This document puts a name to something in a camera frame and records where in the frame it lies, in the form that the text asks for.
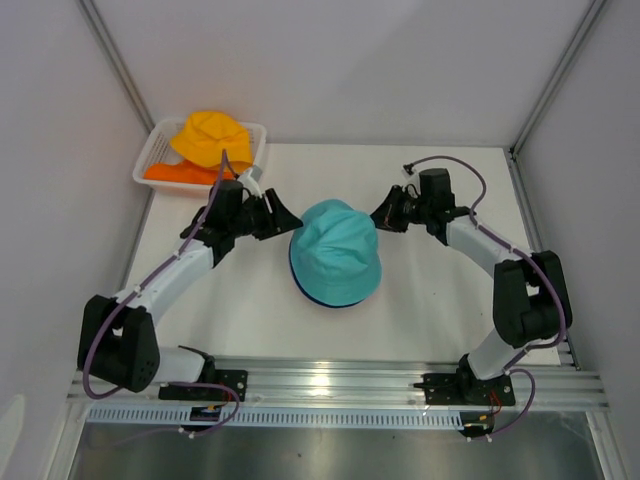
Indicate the blue hat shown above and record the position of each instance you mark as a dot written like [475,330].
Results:
[337,294]

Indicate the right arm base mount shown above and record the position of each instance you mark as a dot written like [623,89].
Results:
[465,390]

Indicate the yellow hat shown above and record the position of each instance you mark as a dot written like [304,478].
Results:
[207,135]

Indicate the teal hat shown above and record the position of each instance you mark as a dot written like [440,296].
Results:
[336,242]

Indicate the white slotted cable duct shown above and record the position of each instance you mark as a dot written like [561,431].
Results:
[412,419]

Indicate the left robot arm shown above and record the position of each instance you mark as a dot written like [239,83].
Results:
[118,342]

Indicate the right corner frame profile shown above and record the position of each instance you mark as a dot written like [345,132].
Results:
[577,42]

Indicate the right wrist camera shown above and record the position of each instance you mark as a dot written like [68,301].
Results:
[410,171]

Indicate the aluminium mounting rail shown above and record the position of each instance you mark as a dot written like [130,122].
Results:
[301,383]

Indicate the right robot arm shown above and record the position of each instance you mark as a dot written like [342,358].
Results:
[530,306]

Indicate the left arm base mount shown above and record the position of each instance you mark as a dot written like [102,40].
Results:
[222,386]

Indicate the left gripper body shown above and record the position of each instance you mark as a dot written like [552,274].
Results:
[252,215]

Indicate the orange hat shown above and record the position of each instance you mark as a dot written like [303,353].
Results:
[188,172]

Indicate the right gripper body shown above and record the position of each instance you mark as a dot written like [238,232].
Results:
[415,209]

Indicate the corner frame profile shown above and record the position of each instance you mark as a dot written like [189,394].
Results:
[116,62]
[577,42]

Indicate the white plastic basket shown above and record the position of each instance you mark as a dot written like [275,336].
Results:
[157,151]

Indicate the left corner frame profile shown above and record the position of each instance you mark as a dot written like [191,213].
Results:
[116,62]

